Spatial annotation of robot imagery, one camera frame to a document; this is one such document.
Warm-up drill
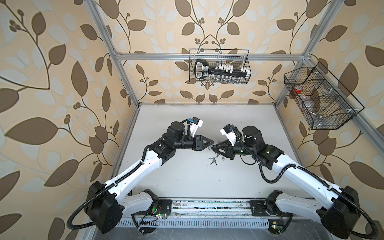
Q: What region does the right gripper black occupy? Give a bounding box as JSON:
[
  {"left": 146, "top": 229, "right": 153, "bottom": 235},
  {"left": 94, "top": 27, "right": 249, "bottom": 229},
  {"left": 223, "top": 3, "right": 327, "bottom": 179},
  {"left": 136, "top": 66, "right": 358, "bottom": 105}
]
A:
[{"left": 212, "top": 138, "right": 255, "bottom": 160}]

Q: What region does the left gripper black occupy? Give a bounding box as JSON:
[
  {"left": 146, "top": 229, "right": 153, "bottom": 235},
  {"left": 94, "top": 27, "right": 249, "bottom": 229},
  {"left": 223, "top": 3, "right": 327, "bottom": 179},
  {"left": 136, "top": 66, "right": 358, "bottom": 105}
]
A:
[{"left": 172, "top": 132, "right": 214, "bottom": 152}]

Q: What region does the silver key bunch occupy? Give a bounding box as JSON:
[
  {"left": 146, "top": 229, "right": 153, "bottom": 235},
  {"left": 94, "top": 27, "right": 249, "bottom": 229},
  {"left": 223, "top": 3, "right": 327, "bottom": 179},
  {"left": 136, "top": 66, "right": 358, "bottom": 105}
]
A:
[{"left": 210, "top": 158, "right": 218, "bottom": 166}]

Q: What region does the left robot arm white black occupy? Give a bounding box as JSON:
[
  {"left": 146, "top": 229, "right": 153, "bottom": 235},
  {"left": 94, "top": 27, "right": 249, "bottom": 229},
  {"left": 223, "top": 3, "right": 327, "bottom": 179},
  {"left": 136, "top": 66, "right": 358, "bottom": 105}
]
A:
[{"left": 66, "top": 117, "right": 214, "bottom": 234}]

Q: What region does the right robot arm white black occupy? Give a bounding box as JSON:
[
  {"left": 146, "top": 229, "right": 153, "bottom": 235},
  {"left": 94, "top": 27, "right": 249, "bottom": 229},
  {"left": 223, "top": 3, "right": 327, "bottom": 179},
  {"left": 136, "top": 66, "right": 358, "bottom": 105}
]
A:
[{"left": 212, "top": 124, "right": 379, "bottom": 240}]

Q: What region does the black tool set in basket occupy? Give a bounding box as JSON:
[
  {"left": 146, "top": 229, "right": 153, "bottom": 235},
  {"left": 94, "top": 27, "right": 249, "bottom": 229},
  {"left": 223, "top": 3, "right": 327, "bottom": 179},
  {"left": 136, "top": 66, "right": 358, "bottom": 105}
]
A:
[{"left": 192, "top": 60, "right": 251, "bottom": 81}]

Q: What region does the red capped item in basket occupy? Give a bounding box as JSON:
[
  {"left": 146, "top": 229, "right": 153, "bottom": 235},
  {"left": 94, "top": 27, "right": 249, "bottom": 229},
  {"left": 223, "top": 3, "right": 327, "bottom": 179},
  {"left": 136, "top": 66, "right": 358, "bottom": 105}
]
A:
[{"left": 293, "top": 85, "right": 303, "bottom": 95}]

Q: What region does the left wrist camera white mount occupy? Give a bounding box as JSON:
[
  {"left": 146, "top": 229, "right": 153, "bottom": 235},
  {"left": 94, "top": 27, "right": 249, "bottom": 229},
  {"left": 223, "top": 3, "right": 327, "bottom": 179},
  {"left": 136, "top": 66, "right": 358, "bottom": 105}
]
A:
[{"left": 187, "top": 117, "right": 203, "bottom": 138}]

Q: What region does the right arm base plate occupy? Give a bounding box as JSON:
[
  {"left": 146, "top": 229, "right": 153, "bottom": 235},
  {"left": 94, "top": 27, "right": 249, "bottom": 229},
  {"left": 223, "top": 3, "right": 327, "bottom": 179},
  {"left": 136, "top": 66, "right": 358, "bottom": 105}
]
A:
[{"left": 249, "top": 200, "right": 291, "bottom": 218}]

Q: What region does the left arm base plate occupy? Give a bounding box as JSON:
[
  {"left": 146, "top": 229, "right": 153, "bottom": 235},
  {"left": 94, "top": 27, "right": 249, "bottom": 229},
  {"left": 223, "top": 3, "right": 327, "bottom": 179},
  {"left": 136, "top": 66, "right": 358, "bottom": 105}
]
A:
[{"left": 131, "top": 199, "right": 173, "bottom": 217}]

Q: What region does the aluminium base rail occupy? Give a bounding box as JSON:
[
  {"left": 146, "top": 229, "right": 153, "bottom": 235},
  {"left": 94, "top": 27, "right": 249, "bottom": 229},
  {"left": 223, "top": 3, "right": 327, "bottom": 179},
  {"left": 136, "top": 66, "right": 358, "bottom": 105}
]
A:
[{"left": 86, "top": 197, "right": 337, "bottom": 229}]

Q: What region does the back wall wire basket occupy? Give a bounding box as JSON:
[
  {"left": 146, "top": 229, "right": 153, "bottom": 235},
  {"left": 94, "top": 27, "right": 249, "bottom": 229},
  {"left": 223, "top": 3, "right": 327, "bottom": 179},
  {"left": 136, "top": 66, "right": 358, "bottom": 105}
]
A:
[{"left": 189, "top": 48, "right": 252, "bottom": 85}]

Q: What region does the wall wire basket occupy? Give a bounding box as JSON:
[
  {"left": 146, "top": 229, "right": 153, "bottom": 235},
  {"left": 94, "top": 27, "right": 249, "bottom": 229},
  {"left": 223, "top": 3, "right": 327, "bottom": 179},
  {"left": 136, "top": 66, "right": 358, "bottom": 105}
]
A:
[
  {"left": 189, "top": 48, "right": 252, "bottom": 85},
  {"left": 284, "top": 62, "right": 365, "bottom": 130}
]

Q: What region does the right wall wire basket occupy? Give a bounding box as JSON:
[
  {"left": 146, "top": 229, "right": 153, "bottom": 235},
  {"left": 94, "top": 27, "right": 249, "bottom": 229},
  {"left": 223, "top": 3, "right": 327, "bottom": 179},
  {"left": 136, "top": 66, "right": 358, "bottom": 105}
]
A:
[{"left": 284, "top": 62, "right": 365, "bottom": 130}]

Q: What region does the aluminium frame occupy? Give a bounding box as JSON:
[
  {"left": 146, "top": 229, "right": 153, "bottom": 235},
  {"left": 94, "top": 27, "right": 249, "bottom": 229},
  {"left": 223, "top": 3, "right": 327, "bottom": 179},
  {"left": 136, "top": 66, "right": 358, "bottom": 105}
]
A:
[{"left": 80, "top": 0, "right": 384, "bottom": 240}]

